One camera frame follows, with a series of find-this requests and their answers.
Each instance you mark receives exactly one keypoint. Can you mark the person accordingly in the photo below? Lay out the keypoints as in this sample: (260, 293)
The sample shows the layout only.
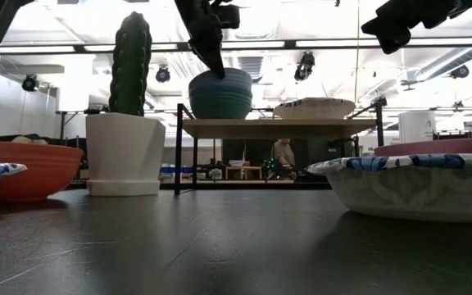
(284, 153)

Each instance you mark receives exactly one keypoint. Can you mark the red bowl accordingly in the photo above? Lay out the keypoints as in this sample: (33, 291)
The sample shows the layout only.
(39, 172)

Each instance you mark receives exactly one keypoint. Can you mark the white cylindrical container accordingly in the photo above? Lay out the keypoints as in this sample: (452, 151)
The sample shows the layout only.
(416, 127)

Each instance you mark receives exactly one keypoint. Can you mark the black table mat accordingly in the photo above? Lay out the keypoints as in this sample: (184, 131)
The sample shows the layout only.
(219, 254)

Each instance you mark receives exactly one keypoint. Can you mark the small wooden table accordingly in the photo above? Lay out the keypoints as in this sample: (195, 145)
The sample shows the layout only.
(244, 168)

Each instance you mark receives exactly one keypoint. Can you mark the pink bowl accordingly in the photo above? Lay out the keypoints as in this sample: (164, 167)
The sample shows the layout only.
(437, 147)

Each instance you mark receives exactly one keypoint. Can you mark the green cactus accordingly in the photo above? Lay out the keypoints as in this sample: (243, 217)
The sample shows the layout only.
(131, 65)

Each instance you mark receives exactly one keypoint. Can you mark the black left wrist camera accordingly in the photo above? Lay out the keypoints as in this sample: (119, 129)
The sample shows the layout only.
(230, 16)

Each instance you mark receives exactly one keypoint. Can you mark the wooden shelf with black frame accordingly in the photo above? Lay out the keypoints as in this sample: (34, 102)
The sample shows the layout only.
(277, 128)

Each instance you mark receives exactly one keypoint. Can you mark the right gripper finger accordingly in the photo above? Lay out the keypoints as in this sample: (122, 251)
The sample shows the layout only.
(393, 39)
(375, 26)

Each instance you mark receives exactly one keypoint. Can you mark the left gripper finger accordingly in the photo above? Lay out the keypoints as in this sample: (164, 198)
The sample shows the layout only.
(215, 61)

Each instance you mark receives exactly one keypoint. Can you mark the green bowl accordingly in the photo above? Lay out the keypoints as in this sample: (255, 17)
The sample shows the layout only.
(221, 108)

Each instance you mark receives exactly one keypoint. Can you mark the black ceiling spotlight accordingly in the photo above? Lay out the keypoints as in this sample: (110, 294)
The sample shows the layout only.
(29, 83)
(162, 75)
(459, 71)
(305, 66)

